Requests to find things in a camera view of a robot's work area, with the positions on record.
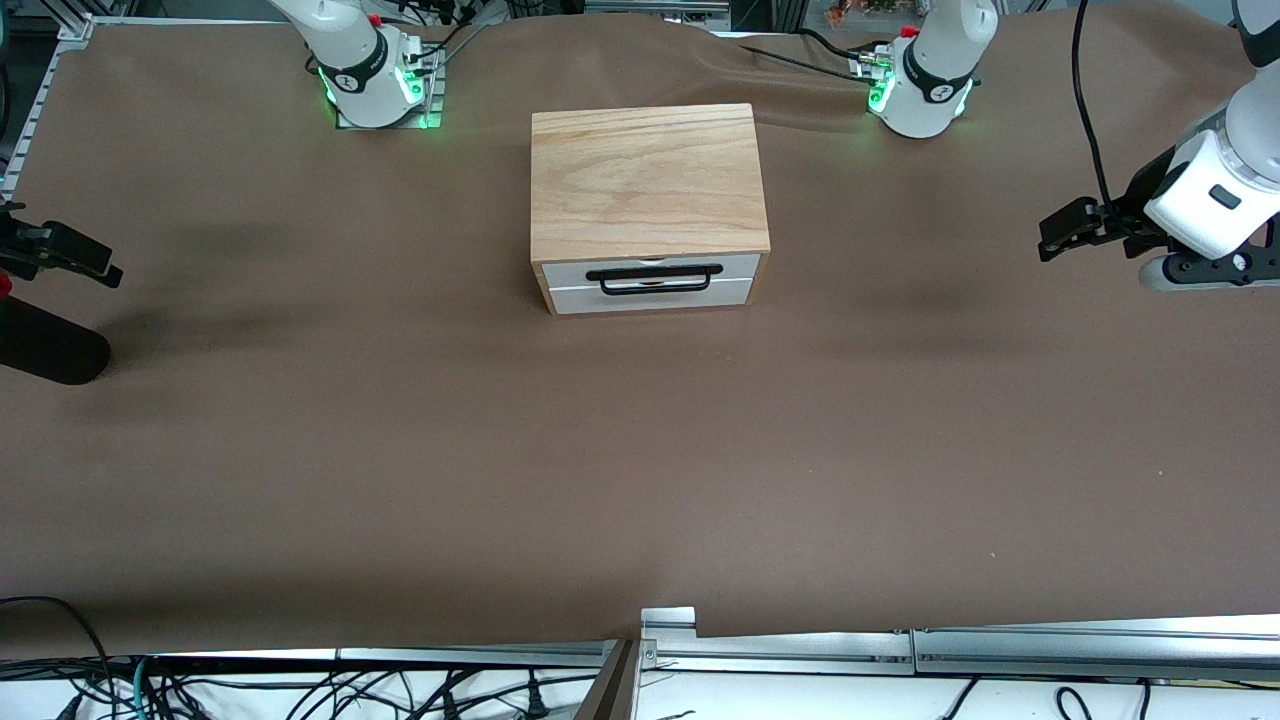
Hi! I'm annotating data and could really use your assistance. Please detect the brown table cover sheet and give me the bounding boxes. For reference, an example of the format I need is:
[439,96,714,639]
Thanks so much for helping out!
[0,10,1280,663]

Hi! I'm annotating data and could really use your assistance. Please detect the wide aluminium frame rail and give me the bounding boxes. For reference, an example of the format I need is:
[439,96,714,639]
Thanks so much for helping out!
[913,613,1280,683]

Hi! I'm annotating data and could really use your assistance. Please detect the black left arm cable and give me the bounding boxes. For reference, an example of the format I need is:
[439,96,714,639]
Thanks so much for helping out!
[1072,0,1119,213]

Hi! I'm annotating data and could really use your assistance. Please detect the white drawer with handle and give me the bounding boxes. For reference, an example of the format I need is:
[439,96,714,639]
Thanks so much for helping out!
[540,254,762,287]

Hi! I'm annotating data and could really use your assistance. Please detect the white drawer without handle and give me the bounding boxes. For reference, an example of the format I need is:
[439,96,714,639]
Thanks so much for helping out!
[549,280,753,316]

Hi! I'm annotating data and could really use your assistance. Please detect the black looped floor cable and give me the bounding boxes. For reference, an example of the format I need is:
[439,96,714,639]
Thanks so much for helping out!
[0,595,114,693]

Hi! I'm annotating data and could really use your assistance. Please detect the black metal drawer handle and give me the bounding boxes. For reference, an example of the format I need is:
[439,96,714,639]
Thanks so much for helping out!
[586,264,724,298]

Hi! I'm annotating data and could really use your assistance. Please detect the wooden drawer cabinet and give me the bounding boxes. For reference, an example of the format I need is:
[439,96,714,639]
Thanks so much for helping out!
[530,103,772,316]

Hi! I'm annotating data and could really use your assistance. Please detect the black base power cable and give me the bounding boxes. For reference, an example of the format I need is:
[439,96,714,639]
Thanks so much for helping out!
[795,27,883,63]

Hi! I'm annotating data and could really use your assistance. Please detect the aluminium rail with bracket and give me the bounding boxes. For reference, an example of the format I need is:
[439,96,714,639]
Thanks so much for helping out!
[640,607,916,677]

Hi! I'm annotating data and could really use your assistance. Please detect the grey diagonal frame bar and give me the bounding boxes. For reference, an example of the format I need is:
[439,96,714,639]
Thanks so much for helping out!
[573,640,641,720]

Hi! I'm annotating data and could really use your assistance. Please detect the black cylinder vase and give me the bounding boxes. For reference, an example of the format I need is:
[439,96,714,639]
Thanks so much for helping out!
[0,298,111,386]

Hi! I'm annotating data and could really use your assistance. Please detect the long aluminium frame rail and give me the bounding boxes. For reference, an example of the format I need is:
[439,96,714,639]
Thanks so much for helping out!
[335,640,641,669]

